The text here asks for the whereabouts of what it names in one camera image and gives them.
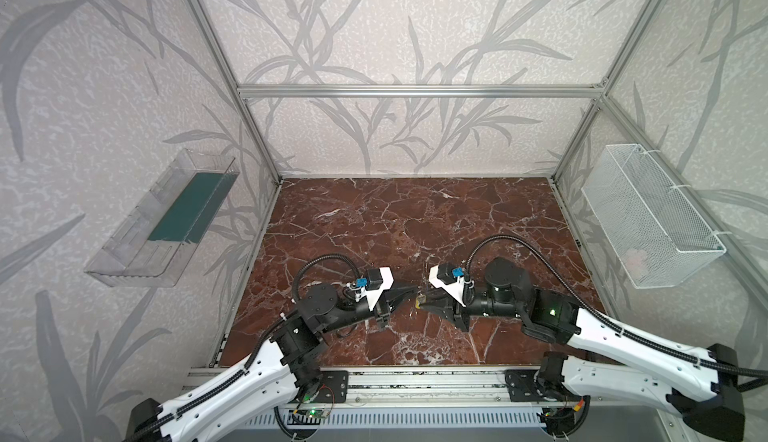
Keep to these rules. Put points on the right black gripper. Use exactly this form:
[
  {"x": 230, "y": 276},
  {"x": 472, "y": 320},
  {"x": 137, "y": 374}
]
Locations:
[{"x": 447, "y": 306}]

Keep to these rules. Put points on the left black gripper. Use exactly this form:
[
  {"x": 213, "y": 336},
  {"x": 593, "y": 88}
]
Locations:
[{"x": 384, "y": 303}]

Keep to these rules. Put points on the clear plastic wall bin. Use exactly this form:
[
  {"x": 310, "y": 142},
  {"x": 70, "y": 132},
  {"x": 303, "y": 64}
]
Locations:
[{"x": 128, "y": 258}]

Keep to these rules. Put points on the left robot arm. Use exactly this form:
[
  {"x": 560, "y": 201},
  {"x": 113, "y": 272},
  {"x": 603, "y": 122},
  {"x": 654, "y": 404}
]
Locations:
[{"x": 282, "y": 368}]

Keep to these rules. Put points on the green felt pad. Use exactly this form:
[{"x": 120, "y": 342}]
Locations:
[{"x": 190, "y": 215}]

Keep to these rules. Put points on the pink object in basket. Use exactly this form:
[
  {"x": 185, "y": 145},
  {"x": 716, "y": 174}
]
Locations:
[{"x": 635, "y": 259}]

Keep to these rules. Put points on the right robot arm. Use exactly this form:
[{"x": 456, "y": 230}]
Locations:
[{"x": 693, "y": 383}]

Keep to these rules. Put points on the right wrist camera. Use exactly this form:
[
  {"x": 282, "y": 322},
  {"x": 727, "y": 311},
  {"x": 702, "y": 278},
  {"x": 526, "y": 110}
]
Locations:
[{"x": 452, "y": 280}]

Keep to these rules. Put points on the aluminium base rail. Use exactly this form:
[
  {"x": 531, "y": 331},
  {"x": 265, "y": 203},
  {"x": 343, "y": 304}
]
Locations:
[{"x": 420, "y": 388}]

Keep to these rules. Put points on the white wire mesh basket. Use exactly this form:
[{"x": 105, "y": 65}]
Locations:
[{"x": 639, "y": 206}]

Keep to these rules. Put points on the small circuit board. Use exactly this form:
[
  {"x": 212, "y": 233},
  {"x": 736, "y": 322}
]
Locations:
[{"x": 310, "y": 416}]

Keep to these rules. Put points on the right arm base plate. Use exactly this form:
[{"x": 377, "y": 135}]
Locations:
[{"x": 521, "y": 385}]

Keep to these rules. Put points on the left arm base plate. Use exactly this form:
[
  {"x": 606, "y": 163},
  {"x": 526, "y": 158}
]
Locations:
[{"x": 332, "y": 387}]

